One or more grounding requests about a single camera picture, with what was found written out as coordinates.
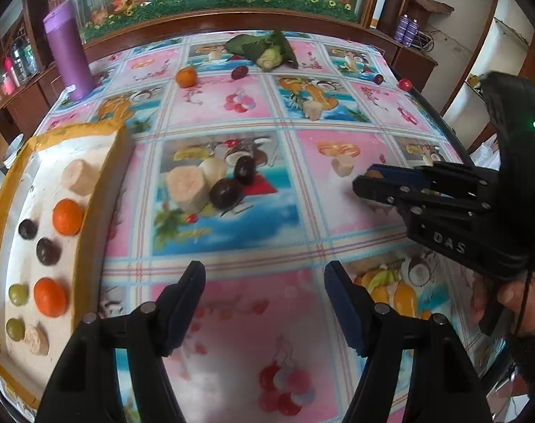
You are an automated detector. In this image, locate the white plastic bag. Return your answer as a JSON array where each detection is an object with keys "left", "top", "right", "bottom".
[{"left": 470, "top": 139, "right": 501, "bottom": 170}]

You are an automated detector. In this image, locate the pale round chunk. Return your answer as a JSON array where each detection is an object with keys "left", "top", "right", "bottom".
[{"left": 199, "top": 158, "right": 228, "bottom": 188}]

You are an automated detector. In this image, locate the white foam tray yellow tape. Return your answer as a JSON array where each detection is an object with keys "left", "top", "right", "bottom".
[{"left": 0, "top": 121, "right": 133, "bottom": 410}]

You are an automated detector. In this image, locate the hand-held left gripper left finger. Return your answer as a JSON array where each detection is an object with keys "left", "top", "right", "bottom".
[{"left": 36, "top": 261, "right": 206, "bottom": 423}]

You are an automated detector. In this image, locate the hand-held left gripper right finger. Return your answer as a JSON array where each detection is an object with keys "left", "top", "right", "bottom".
[{"left": 324, "top": 260, "right": 492, "bottom": 423}]

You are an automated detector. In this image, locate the wooden shelf unit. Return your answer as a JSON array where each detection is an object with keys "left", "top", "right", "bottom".
[{"left": 0, "top": 0, "right": 59, "bottom": 142}]

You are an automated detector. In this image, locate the person's right forearm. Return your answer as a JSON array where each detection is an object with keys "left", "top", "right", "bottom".
[{"left": 505, "top": 321, "right": 535, "bottom": 406}]

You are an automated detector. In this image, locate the large pale banana chunk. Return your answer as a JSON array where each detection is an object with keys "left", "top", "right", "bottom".
[{"left": 166, "top": 166, "right": 207, "bottom": 214}]

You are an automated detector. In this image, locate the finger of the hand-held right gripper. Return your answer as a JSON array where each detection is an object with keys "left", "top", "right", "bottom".
[
  {"left": 352, "top": 175, "right": 492, "bottom": 216},
  {"left": 366, "top": 161, "right": 499, "bottom": 191}
]

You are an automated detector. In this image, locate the small dark grape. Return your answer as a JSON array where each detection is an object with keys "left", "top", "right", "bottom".
[{"left": 18, "top": 219, "right": 39, "bottom": 241}]

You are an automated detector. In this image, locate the purple tumbler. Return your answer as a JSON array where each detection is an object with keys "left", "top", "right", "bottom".
[{"left": 43, "top": 1, "right": 96, "bottom": 102}]

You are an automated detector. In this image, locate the dark plum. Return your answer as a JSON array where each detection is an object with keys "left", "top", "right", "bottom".
[
  {"left": 233, "top": 155, "right": 256, "bottom": 185},
  {"left": 36, "top": 238, "right": 60, "bottom": 266},
  {"left": 209, "top": 178, "right": 242, "bottom": 209}
]

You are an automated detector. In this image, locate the wooden cabinet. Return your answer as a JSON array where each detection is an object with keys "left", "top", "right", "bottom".
[{"left": 382, "top": 0, "right": 440, "bottom": 93}]

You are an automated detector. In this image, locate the white shelf unit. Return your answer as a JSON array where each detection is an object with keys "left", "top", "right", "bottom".
[{"left": 441, "top": 15, "right": 535, "bottom": 117}]

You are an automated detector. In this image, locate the person's right hand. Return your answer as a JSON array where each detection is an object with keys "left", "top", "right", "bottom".
[{"left": 470, "top": 271, "right": 535, "bottom": 338}]

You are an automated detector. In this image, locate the green grape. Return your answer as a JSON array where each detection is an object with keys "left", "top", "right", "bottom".
[
  {"left": 8, "top": 284, "right": 29, "bottom": 307},
  {"left": 5, "top": 318, "right": 27, "bottom": 342}
]

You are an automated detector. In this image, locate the orange mandarin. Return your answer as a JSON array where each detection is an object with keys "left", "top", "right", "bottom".
[
  {"left": 52, "top": 199, "right": 84, "bottom": 236},
  {"left": 33, "top": 277, "right": 69, "bottom": 318},
  {"left": 176, "top": 67, "right": 198, "bottom": 88}
]

